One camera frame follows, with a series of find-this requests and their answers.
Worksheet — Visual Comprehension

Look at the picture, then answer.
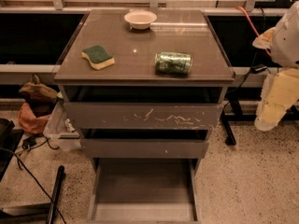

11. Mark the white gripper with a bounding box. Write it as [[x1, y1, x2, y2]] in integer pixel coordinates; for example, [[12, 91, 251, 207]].
[[252, 2, 299, 131]]

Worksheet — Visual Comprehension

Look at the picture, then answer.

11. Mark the green soda can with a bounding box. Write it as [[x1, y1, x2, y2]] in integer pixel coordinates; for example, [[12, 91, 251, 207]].
[[155, 52, 192, 75]]

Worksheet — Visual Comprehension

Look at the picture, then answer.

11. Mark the grey drawer cabinet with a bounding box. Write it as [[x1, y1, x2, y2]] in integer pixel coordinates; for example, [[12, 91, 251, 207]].
[[53, 8, 235, 173]]

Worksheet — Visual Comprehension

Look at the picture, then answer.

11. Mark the top grey drawer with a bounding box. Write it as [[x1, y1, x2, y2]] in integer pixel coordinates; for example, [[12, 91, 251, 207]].
[[64, 85, 224, 130]]

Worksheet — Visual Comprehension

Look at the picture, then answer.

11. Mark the grey drawer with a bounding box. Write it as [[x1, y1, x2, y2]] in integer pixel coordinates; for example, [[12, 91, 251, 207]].
[[80, 129, 209, 159], [86, 159, 201, 224], [64, 85, 224, 130]]

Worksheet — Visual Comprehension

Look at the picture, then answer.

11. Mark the bottom grey drawer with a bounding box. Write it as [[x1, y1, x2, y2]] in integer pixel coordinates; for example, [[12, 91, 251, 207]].
[[86, 159, 201, 224]]

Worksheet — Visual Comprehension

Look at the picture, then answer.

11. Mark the middle grey drawer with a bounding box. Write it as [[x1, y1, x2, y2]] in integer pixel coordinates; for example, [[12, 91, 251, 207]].
[[80, 129, 209, 159]]

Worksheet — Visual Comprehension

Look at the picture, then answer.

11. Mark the black power adapter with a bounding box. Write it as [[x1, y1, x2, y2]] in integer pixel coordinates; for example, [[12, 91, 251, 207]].
[[250, 64, 267, 74]]

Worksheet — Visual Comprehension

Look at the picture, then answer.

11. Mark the white bowl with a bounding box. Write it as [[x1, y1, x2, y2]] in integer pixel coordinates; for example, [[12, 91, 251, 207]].
[[124, 10, 157, 30]]

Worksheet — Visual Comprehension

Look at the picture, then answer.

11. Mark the green yellow sponge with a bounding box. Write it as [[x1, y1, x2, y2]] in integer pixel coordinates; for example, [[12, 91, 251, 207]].
[[81, 45, 115, 70]]

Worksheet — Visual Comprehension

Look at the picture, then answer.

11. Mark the clear plastic bag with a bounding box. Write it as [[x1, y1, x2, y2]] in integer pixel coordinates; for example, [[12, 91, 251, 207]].
[[43, 101, 81, 151]]

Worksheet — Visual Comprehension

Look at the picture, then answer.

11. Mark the brown cloth bag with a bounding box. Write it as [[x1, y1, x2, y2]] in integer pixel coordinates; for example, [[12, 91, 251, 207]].
[[19, 74, 58, 104]]

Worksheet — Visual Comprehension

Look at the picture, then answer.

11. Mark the orange cloth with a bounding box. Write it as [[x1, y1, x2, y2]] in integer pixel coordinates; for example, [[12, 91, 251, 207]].
[[18, 103, 50, 134]]

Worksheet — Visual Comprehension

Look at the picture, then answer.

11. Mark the black pole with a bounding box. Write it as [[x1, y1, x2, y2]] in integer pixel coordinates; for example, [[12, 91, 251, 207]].
[[46, 165, 64, 224]]

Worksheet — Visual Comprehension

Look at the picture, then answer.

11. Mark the orange cable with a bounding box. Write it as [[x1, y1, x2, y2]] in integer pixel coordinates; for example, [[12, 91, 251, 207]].
[[235, 5, 273, 58]]

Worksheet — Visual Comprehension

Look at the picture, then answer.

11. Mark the black table leg frame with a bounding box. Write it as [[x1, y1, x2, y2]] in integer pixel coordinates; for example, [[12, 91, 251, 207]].
[[220, 87, 299, 147]]

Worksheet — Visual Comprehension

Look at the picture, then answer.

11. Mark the black floor cable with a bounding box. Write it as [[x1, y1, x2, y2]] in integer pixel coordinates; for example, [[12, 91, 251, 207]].
[[0, 135, 67, 224]]

